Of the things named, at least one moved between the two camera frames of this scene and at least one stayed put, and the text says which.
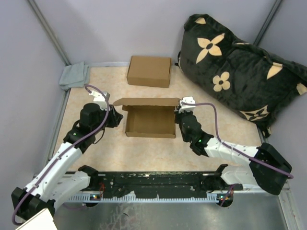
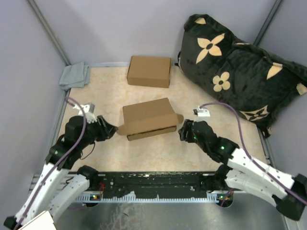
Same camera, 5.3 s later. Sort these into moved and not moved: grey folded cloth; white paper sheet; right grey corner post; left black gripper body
Moved: left black gripper body
Not moved: right grey corner post; grey folded cloth; white paper sheet
